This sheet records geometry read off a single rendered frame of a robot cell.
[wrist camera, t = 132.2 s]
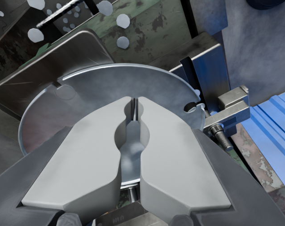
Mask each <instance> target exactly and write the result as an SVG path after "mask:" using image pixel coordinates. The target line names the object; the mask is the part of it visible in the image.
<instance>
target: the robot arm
mask: <svg viewBox="0 0 285 226"><path fill-rule="evenodd" d="M135 109H136V121H138V122H139V123H140V142H141V144H142V145H143V146H144V148H145V149H144V151H143V152H142V153H141V158H140V201H141V204H142V206H143V208H144V209H146V210H147V211H149V212H150V213H152V214H153V215H155V216H157V217H158V218H160V219H161V220H163V221H164V222H165V223H167V224H168V226H285V215H284V214H283V213H282V211H281V210H280V208H279V207H278V206H277V204H276V203H275V202H274V200H273V199H272V198H271V197H270V195H269V194H268V193H267V192H266V191H265V190H264V188H263V187H262V186H261V185H260V184H259V183H258V182H257V181H256V180H255V179H254V178H253V177H252V176H251V175H250V174H249V173H248V172H247V171H246V170H245V169H244V168H243V167H242V166H241V165H239V164H238V163H237V162H236V161H235V160H234V159H232V158H231V157H230V156H229V155H228V154H227V153H226V152H225V151H224V150H223V149H221V148H220V147H219V146H218V145H217V144H216V143H215V142H213V141H212V140H211V139H210V138H209V137H208V136H207V135H205V134H204V133H203V132H202V131H201V130H200V129H192V128H191V127H190V126H189V125H188V124H187V123H186V122H184V121H183V120H182V119H181V118H180V117H178V116H177V115H175V114H174V113H172V112H171V111H169V110H167V109H165V108H164V107H162V106H160V105H158V104H156V103H154V102H153V101H151V100H149V99H147V98H145V97H139V98H131V97H129V96H126V97H123V98H121V99H119V100H117V101H115V102H113V103H110V104H108V105H106V106H104V107H102V108H100V109H98V110H96V111H94V112H92V113H90V114H89V115H87V116H85V117H84V118H83V119H81V120H80V121H78V122H77V123H76V124H75V125H73V126H65V127H63V128H62V129H61V130H59V131H58V132H57V133H55V134H54V135H53V136H51V137H50V138H49V139H47V140H46V141H44V142H43V143H42V144H41V145H39V146H38V147H36V148H35V149H34V150H32V151H31V152H30V153H28V154H27V155H25V156H24V157H23V158H22V159H20V160H19V161H17V162H16V163H15V164H13V165H12V166H11V167H9V168H8V169H7V170H6V171H5V172H3V173H2V174H1V175H0V226H92V223H93V220H94V219H96V218H98V217H100V216H101V215H103V214H105V213H107V212H108V211H110V210H112V209H113V208H115V207H116V205H117V204H118V201H119V196H120V190H121V184H122V173H121V154H120V151H119V150H120V148H121V147H122V146H123V145H124V144H125V143H126V140H127V134H126V126H127V125H128V124H129V123H130V122H131V121H133V119H134V112H135Z"/></svg>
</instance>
